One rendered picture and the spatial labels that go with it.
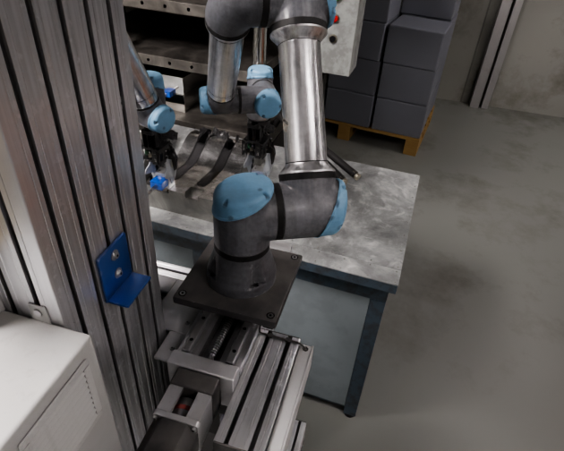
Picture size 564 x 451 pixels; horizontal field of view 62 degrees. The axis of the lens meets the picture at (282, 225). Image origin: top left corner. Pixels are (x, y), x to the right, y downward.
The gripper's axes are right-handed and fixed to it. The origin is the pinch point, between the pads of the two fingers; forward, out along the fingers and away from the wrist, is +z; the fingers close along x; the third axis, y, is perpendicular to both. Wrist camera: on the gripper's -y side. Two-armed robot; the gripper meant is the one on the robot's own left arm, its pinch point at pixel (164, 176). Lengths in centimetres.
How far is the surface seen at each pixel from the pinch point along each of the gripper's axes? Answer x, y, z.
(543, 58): 174, -393, 40
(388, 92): 48, -246, 46
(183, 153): -4.6, -21.6, 2.6
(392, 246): 77, -9, 12
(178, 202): 5.8, 2.2, 7.4
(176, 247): 4.5, 4.0, 25.9
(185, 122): -30, -69, 14
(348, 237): 63, -8, 12
